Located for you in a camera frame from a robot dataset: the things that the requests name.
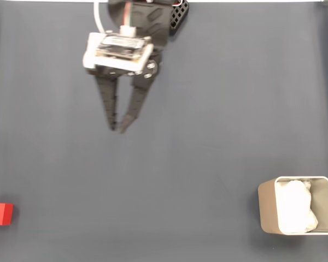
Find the beige rounded box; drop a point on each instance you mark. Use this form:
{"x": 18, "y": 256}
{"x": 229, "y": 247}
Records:
{"x": 266, "y": 207}

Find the white crumpled tissue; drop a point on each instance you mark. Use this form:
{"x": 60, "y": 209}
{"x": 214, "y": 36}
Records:
{"x": 295, "y": 207}

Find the white camera board with mount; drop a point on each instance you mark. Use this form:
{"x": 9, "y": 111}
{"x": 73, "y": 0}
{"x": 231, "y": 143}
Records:
{"x": 112, "y": 45}

